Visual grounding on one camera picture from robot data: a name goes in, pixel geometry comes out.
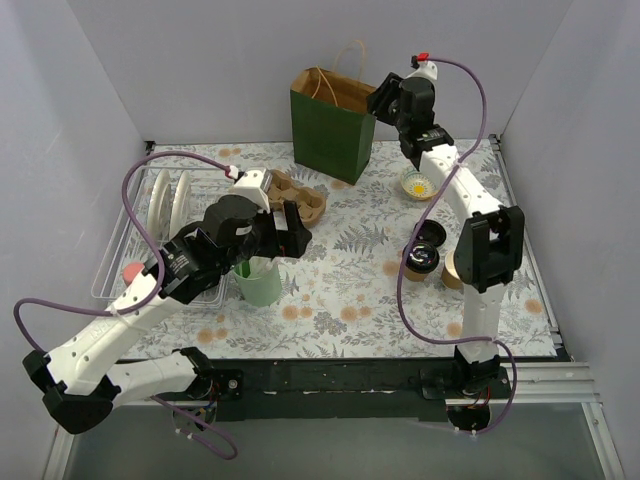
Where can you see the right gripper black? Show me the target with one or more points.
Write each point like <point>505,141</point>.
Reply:
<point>382,96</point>

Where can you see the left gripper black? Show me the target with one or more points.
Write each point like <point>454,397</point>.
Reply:
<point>288,232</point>

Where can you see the black coffee cup lid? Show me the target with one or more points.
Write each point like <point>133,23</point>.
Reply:
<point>421,255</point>

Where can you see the brown paper coffee cup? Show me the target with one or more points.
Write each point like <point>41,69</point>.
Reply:
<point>416,275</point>

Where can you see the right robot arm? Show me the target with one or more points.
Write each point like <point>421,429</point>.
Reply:
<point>489,249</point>

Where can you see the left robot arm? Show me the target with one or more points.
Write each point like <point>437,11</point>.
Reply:
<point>84,379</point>

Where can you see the brown cardboard cup carrier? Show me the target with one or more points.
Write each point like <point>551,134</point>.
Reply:
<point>310,203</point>

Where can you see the green paper bag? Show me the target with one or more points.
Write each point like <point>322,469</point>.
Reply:
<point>332,132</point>

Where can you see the green utensil cup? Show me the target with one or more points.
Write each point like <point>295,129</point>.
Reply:
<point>261,291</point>

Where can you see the yellow patterned ceramic bowl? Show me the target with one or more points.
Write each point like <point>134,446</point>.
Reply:
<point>416,185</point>

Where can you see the white plate right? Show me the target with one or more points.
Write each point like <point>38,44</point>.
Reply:
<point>181,205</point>

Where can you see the white plate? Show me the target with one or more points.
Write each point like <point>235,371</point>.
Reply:
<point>159,205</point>
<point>181,205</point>

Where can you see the white plate left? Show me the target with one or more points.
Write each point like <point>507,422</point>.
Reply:
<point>159,205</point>

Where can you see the pink cup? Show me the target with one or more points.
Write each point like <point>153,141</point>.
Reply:
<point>130,271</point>

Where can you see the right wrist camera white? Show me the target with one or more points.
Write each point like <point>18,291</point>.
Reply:
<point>423,67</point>

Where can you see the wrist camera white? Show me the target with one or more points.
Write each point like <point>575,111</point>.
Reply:
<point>252,184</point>
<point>423,67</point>

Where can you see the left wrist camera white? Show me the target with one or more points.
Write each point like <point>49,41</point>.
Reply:
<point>252,184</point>

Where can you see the white wire dish rack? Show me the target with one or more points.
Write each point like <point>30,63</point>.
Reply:
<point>126,245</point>

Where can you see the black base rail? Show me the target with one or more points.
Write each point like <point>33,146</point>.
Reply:
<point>414,388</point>

